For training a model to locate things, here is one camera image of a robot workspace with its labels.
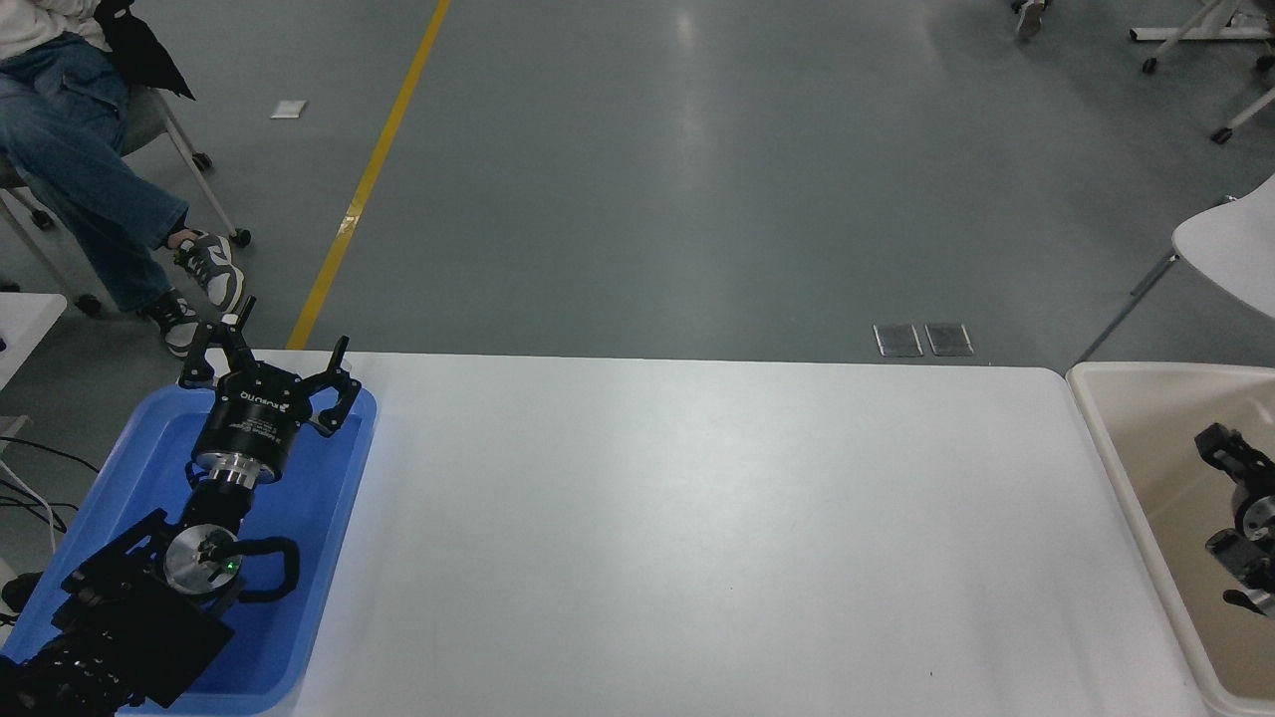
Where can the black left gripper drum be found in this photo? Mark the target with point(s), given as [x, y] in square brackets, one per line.
[249, 423]

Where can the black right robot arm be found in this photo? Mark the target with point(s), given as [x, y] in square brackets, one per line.
[1230, 453]

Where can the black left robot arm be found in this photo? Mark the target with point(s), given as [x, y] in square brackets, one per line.
[129, 617]

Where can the blue plastic tray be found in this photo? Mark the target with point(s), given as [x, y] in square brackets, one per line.
[319, 518]

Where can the white side table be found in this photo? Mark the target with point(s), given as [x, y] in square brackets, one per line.
[25, 329]

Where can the seated person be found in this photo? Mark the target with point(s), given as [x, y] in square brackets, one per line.
[80, 169]

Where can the grey wheeled chair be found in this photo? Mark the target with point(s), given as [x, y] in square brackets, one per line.
[149, 115]

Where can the black round floor object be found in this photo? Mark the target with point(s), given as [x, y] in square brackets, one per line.
[20, 590]

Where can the black garment on chair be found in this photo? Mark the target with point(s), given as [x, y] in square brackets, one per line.
[139, 50]

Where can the silver floor plate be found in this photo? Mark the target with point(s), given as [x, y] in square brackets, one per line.
[948, 340]
[898, 340]

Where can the standing person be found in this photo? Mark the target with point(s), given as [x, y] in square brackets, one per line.
[1031, 15]

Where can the large pale bin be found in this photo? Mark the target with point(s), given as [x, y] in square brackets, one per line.
[1146, 438]

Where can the white plastic chair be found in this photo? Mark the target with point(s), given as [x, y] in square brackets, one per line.
[1235, 249]

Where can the white wheeled stand base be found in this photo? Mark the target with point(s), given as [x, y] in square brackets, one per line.
[1195, 34]

